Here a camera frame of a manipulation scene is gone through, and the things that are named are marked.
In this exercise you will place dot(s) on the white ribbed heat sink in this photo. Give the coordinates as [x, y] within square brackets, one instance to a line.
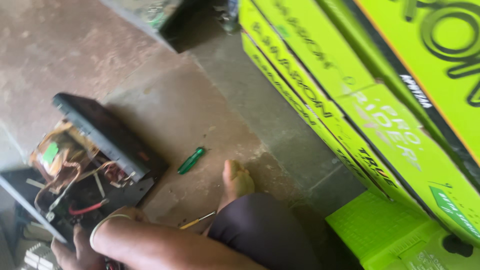
[37, 258]

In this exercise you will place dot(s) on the person's bare foot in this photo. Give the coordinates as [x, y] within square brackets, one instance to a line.
[237, 182]

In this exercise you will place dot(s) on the lime green carton with cutout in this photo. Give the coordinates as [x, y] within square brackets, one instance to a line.
[390, 236]

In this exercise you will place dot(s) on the dark box with green print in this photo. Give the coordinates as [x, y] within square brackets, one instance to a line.
[150, 15]

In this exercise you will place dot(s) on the long lime green carton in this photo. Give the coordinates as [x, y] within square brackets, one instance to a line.
[378, 123]
[300, 108]

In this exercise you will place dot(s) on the black device cover panel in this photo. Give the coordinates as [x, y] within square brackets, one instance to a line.
[108, 135]

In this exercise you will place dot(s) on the large lime green carton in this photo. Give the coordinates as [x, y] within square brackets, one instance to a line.
[431, 56]

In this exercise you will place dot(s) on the person's leg in dark shorts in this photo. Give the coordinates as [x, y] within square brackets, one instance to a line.
[262, 232]

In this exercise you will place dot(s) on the white wristband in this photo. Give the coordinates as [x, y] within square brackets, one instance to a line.
[98, 227]

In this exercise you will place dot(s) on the person's left hand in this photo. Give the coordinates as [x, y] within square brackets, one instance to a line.
[84, 255]

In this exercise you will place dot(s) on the copper wound transformer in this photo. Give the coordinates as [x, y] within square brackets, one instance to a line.
[60, 157]

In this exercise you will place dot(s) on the black electronic device chassis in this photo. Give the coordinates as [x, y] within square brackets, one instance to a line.
[80, 193]

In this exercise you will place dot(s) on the person's left fingers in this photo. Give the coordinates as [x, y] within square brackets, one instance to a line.
[65, 252]

